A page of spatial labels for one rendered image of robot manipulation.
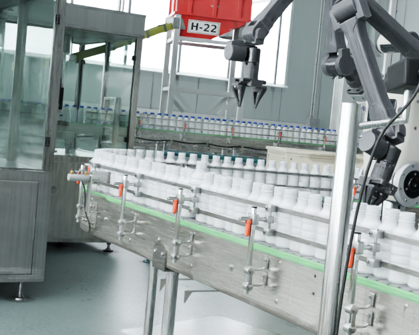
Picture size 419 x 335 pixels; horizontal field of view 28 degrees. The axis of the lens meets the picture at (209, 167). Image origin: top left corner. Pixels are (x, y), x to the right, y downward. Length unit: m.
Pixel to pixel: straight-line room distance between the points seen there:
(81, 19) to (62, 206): 1.73
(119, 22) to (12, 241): 2.94
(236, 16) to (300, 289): 7.41
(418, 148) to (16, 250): 3.47
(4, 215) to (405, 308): 4.11
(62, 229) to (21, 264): 2.13
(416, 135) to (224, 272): 0.83
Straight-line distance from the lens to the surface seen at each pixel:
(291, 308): 2.26
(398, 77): 1.40
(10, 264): 5.78
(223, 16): 9.44
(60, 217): 7.86
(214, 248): 2.61
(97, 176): 3.45
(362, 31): 2.47
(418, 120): 2.90
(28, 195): 5.74
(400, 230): 1.97
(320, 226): 2.20
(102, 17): 7.91
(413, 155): 2.92
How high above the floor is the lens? 1.33
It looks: 3 degrees down
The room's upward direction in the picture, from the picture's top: 5 degrees clockwise
